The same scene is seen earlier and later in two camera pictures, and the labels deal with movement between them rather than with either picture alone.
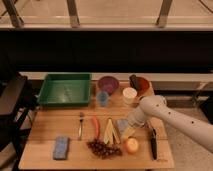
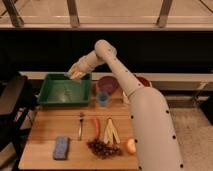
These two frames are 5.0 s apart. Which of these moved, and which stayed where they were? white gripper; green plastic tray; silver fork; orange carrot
Moved: white gripper
Stayed: silver fork; orange carrot; green plastic tray
